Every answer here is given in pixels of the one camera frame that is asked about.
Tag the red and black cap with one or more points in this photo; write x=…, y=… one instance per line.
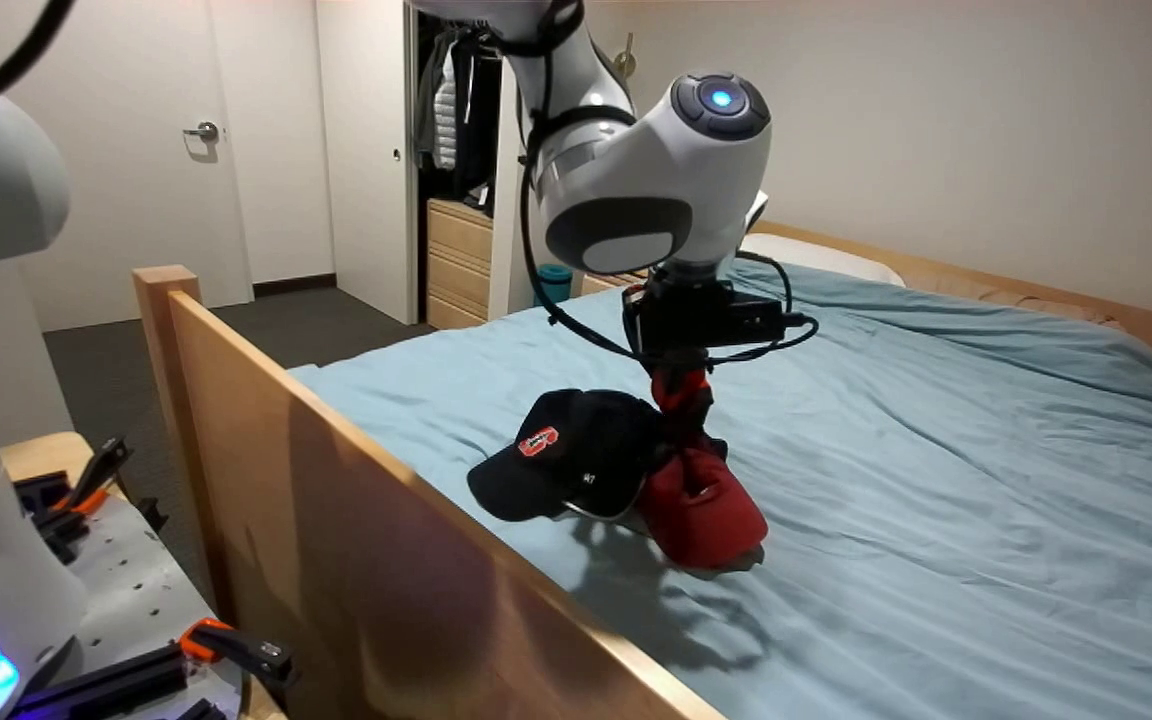
x=701, y=514

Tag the white room door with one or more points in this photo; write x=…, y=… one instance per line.
x=137, y=225

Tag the wooden slatted dresser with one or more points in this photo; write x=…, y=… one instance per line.
x=457, y=260

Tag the light wooden bed frame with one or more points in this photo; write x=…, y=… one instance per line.
x=338, y=562

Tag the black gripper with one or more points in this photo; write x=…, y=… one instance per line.
x=678, y=322

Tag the light blue bed sheet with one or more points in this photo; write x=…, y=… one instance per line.
x=1001, y=441

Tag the hanging closet clothes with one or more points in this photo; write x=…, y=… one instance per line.
x=442, y=106

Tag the orange and black clamp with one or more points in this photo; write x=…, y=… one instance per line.
x=91, y=484
x=248, y=653

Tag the light wooden board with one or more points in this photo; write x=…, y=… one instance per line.
x=41, y=456

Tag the teal waste bin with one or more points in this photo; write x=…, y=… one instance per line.
x=554, y=283

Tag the grey perforated mounting plate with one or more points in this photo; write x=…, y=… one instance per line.
x=129, y=586

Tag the white pillow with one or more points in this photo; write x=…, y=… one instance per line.
x=830, y=258

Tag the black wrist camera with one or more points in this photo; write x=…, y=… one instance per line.
x=757, y=322

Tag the black cap with orange logo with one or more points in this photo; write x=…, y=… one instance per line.
x=578, y=445

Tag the white closet door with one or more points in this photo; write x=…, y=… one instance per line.
x=360, y=174

